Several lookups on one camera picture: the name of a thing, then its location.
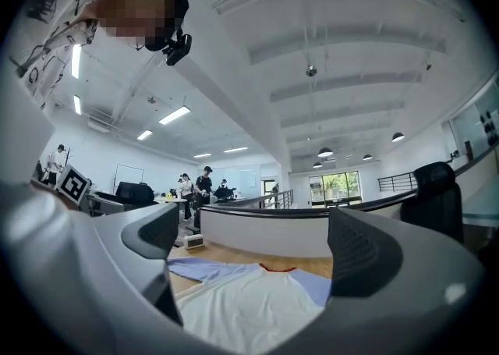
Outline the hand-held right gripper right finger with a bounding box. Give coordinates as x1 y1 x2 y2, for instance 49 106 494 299
272 207 487 355

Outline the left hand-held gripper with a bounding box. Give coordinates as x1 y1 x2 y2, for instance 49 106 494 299
56 165 126 217

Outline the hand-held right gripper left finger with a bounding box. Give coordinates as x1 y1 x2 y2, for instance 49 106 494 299
72 202 235 355

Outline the white shirt with lavender sleeves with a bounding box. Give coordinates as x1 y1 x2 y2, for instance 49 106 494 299
166 257 333 355

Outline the whiteboard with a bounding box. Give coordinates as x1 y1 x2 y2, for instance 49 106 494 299
114 164 144 195

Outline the black mesh office chair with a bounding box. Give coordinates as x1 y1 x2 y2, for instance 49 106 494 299
400 161 465 245
115 181 156 209

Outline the small white digital clock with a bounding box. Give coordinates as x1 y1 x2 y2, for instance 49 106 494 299
183 233 204 250

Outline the white curved table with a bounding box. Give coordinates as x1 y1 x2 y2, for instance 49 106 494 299
154 196 189 225

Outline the black metal railing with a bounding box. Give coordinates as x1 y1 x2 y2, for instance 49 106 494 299
377 172 418 193
237 189 294 210

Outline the light blue desk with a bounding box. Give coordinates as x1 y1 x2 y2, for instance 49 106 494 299
462 173 499 229

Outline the person's head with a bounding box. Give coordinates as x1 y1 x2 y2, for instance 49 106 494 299
83 0 191 52

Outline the black head-mounted camera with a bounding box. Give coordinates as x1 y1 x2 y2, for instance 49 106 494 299
162 27 193 66

